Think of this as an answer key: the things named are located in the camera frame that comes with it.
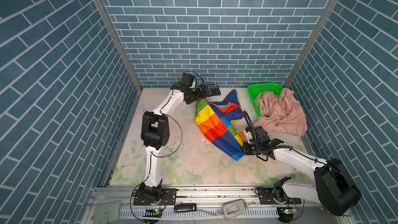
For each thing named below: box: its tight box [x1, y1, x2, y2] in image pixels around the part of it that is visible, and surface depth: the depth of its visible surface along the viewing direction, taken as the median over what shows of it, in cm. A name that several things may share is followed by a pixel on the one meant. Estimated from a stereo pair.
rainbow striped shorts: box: [194, 89, 246, 162], surface depth 96 cm
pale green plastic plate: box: [93, 200, 122, 224], surface depth 71 cm
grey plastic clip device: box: [222, 198, 249, 221], surface depth 70 cm
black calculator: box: [205, 84, 222, 97], surface depth 122 cm
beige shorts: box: [255, 91, 268, 115], surface depth 107 cm
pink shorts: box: [253, 87, 308, 137], surface depth 94 cm
